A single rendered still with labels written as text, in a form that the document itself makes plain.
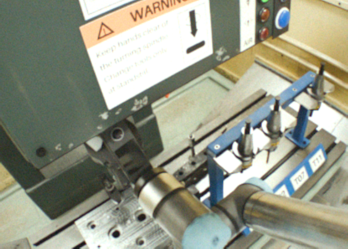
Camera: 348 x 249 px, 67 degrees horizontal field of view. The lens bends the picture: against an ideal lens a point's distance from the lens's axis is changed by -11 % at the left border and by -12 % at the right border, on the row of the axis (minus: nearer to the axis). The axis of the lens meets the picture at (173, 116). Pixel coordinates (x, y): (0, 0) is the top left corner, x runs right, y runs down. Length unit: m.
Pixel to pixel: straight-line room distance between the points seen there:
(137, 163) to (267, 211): 0.23
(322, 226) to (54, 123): 0.35
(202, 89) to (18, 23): 1.73
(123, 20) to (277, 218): 0.36
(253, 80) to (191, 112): 0.42
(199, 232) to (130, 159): 0.16
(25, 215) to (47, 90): 1.41
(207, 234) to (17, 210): 1.40
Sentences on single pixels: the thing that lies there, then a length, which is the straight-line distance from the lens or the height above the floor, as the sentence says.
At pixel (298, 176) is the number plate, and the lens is 1.07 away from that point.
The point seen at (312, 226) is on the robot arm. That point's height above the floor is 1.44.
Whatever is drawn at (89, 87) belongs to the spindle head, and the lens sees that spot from 0.31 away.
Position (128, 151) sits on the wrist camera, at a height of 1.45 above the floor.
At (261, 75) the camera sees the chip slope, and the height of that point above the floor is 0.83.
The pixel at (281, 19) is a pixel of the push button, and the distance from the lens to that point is 0.48.
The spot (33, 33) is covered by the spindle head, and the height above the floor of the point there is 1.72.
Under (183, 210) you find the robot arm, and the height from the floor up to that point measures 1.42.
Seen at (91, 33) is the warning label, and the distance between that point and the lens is 0.29.
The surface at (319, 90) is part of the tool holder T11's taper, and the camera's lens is 0.94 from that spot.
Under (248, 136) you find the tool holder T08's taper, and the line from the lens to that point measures 0.71.
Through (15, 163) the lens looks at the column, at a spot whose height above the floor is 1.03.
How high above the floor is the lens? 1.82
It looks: 44 degrees down
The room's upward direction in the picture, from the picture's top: 10 degrees counter-clockwise
